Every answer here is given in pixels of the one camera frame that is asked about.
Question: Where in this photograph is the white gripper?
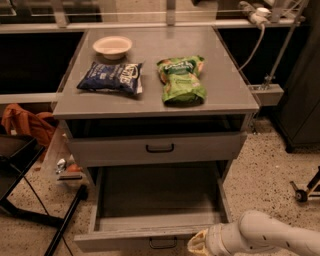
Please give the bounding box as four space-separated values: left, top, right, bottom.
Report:
187 222 243 256

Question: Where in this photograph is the grey drawer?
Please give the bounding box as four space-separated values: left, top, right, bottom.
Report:
75 162 232 252
68 132 247 167

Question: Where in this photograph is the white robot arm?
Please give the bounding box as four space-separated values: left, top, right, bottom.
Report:
187 210 320 256

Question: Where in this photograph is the grey top drawer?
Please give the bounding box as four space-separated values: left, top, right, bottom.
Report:
68 132 247 167

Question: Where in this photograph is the grey drawer cabinet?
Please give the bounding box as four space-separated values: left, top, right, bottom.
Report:
54 27 258 177

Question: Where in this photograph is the black caster wheel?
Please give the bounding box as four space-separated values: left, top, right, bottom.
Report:
290 166 320 203

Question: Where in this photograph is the clear plastic trash bag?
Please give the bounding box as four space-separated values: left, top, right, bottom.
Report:
41 126 88 187

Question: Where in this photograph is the dark cabinet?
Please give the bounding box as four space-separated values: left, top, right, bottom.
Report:
272 0 320 153

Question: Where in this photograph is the green snack bag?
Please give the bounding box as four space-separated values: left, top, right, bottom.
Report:
157 55 207 104

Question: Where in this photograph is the blue chip bag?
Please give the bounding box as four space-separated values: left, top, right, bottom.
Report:
77 62 143 95

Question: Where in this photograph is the white paper bowl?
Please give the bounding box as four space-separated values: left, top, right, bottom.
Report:
93 36 132 60

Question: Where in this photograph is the orange cloth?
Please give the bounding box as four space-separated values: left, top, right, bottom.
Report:
1 103 58 148

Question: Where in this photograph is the white power strip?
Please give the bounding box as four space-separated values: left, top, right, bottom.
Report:
238 1 271 25

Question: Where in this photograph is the grey metal bracket block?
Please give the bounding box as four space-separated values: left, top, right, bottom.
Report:
248 84 284 107

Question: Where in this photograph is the white power cable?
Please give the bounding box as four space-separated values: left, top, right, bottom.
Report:
237 23 266 73

